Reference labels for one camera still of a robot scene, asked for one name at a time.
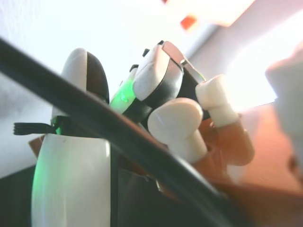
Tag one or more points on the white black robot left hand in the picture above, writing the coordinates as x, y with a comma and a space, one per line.
71, 165

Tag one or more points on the orange cylinder with white cross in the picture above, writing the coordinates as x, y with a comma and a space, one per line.
189, 22

